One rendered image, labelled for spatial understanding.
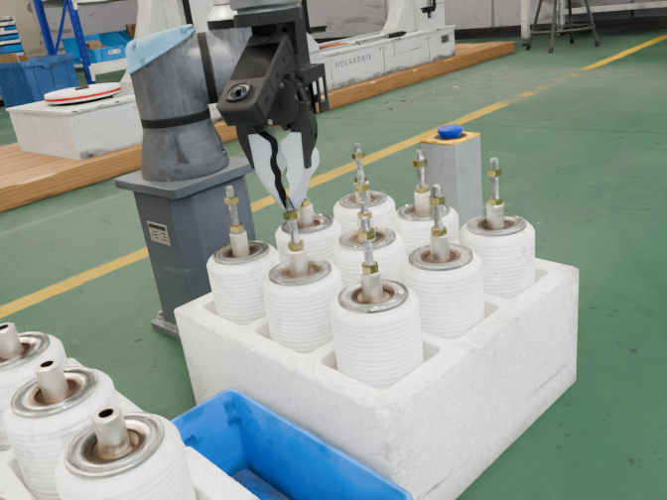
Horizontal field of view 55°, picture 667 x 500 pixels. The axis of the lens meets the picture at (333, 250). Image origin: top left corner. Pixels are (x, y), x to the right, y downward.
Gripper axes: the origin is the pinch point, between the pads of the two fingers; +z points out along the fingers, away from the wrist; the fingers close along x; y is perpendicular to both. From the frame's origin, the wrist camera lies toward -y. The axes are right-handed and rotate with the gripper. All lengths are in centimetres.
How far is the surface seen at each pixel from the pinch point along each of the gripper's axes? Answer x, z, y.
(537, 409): -26.0, 32.7, 11.6
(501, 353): -22.8, 20.0, 4.2
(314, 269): -1.4, 9.4, 1.7
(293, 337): -0.5, 15.5, -4.2
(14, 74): 356, 7, 276
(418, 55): 78, 21, 328
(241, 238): 9.9, 7.0, 4.5
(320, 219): 4.9, 9.2, 17.7
